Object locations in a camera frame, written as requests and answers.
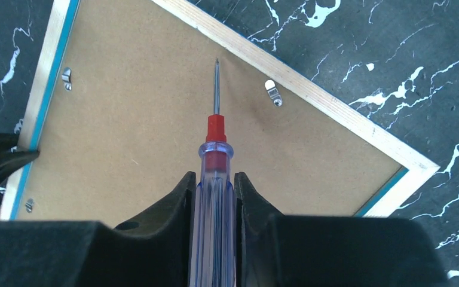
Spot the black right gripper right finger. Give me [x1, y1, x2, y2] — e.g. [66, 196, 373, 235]
[234, 172, 449, 286]

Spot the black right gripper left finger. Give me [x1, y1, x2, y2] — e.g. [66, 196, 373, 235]
[0, 172, 196, 286]

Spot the blue red screwdriver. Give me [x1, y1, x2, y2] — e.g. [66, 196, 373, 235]
[188, 62, 237, 286]

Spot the brown frame backing board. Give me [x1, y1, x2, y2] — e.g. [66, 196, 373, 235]
[16, 1, 402, 226]

